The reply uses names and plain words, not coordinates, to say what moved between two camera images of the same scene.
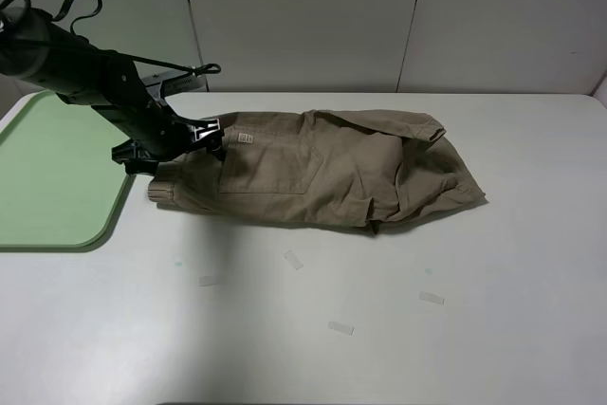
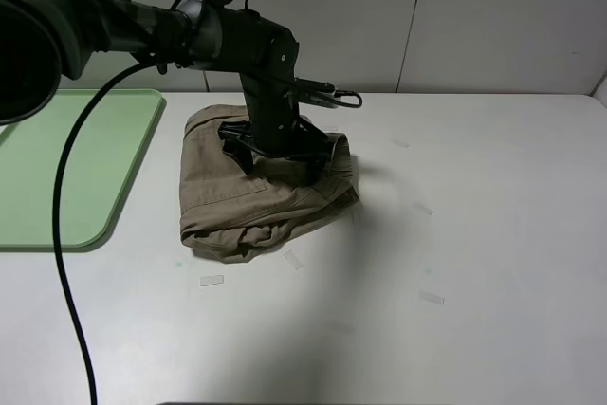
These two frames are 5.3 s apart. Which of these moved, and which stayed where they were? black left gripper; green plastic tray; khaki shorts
Moved: black left gripper; khaki shorts
Stayed: green plastic tray
